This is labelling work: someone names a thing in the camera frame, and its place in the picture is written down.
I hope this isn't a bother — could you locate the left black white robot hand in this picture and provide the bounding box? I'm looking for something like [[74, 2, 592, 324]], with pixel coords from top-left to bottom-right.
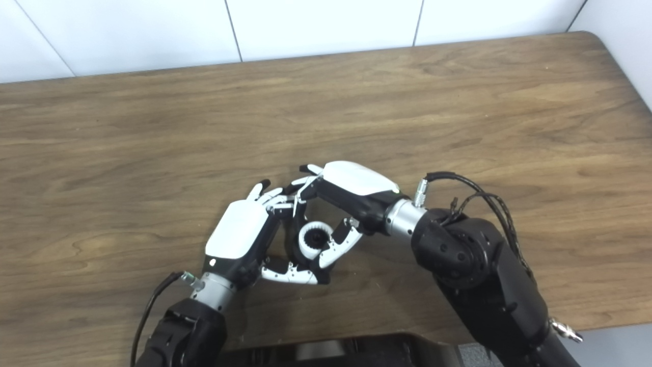
[[202, 179, 332, 289]]

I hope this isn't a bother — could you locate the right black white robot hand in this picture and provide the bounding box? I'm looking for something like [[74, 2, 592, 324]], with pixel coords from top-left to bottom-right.
[[290, 161, 411, 270]]

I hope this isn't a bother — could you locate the white ring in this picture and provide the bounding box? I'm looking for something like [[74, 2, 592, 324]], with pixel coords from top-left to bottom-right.
[[298, 221, 334, 259]]

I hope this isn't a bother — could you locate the round black part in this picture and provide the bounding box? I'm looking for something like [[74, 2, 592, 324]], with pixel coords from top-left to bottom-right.
[[285, 219, 327, 268]]

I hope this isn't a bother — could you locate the black robot torso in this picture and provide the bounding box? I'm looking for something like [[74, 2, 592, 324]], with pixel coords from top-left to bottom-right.
[[219, 332, 459, 367]]

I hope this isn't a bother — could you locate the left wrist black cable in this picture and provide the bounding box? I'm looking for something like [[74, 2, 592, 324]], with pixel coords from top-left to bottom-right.
[[130, 271, 204, 367]]

